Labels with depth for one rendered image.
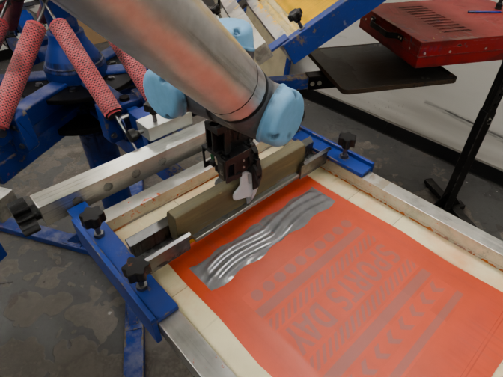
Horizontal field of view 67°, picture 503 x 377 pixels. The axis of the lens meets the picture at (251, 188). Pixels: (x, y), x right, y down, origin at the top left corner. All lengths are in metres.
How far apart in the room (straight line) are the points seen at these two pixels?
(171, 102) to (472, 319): 0.60
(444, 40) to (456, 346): 1.02
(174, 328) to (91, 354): 1.21
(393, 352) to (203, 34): 0.55
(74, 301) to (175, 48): 1.77
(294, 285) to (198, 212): 0.22
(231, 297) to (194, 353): 0.13
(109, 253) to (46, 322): 1.27
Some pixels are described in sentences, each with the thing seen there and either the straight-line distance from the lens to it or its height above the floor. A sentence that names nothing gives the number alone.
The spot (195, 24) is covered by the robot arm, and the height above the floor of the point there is 1.45.
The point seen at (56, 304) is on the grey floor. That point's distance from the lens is 2.04.
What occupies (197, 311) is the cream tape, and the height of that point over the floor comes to 0.96.
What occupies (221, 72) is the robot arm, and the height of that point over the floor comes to 1.40.
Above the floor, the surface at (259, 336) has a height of 0.96.
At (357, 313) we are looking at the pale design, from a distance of 0.71.
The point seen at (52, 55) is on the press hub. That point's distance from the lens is 1.39.
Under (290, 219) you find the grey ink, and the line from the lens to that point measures 0.83.
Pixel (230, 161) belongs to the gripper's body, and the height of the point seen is 1.14.
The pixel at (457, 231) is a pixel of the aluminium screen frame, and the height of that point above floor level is 0.99.
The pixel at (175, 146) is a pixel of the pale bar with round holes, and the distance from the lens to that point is 0.92.
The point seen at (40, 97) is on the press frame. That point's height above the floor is 1.02.
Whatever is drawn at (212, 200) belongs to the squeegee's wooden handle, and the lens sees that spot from 0.73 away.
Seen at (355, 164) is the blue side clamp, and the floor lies 1.00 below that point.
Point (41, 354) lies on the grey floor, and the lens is 1.92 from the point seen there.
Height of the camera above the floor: 1.54
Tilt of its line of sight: 40 degrees down
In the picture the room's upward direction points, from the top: straight up
